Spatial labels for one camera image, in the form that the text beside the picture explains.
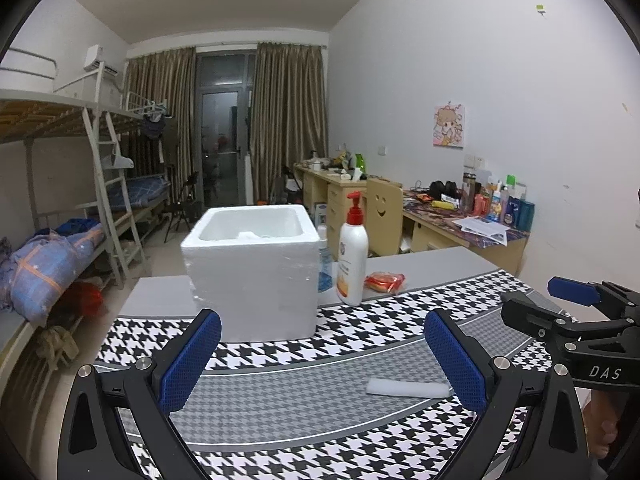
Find row of toiletry bottles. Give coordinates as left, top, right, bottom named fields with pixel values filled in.
left=462, top=172, right=536, bottom=234

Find white foam strip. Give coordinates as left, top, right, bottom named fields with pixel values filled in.
left=366, top=378, right=451, bottom=397

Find brown curtain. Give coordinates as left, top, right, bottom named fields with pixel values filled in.
left=249, top=41, right=329, bottom=207
left=122, top=45, right=197, bottom=207

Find blue checked mattress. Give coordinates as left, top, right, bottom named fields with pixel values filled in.
left=117, top=177, right=171, bottom=212

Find pink cartoon wall poster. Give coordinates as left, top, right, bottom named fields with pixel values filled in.
left=432, top=103, right=467, bottom=149

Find person's right hand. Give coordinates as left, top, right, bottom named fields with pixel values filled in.
left=582, top=389, right=626, bottom=467

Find clear bottle blue label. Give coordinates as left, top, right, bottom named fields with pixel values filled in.
left=316, top=224, right=335, bottom=294

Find blue quilt bundle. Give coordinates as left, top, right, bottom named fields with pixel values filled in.
left=0, top=218, right=107, bottom=325

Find tan bag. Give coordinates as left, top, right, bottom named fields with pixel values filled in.
left=37, top=324, right=81, bottom=362

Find white bunk bed ladder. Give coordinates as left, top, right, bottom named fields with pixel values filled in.
left=81, top=104, right=147, bottom=287

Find wooden desk with drawers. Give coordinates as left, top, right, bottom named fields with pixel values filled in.
left=293, top=162, right=372, bottom=257

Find printed paper sheets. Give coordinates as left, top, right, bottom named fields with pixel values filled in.
left=452, top=215, right=512, bottom=247

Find houndstooth tablecloth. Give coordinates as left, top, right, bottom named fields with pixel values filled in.
left=94, top=268, right=602, bottom=480

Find black headphones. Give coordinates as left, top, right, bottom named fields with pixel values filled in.
left=428, top=179, right=462, bottom=200

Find glass balcony door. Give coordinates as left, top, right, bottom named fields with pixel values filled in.
left=195, top=49, right=256, bottom=207

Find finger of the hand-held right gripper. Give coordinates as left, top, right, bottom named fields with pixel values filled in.
left=500, top=293, right=577, bottom=344
left=547, top=275, right=640, bottom=307

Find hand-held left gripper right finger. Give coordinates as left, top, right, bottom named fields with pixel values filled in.
left=423, top=308, right=589, bottom=480

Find red plastic bag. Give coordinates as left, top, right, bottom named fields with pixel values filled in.
left=67, top=282, right=104, bottom=314

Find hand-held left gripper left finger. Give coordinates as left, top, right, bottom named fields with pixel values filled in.
left=57, top=308, right=223, bottom=480

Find white metal bunk bed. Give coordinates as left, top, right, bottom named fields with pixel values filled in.
left=0, top=47, right=177, bottom=312

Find white foam box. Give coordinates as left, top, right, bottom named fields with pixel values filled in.
left=180, top=203, right=321, bottom=344

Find hanging dark clothes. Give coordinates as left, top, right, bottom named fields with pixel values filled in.
left=142, top=109, right=169, bottom=142

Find wooden chair with smiley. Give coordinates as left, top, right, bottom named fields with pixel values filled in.
left=366, top=177, right=404, bottom=258

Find red snack packet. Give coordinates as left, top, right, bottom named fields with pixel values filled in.
left=363, top=270, right=406, bottom=294

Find white lotion bottle red pump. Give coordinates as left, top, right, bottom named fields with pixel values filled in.
left=335, top=191, right=370, bottom=307

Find white air conditioner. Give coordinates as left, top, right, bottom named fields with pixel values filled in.
left=82, top=44, right=121, bottom=74

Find wooden desk with printed mat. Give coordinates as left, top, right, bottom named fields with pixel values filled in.
left=399, top=189, right=531, bottom=274

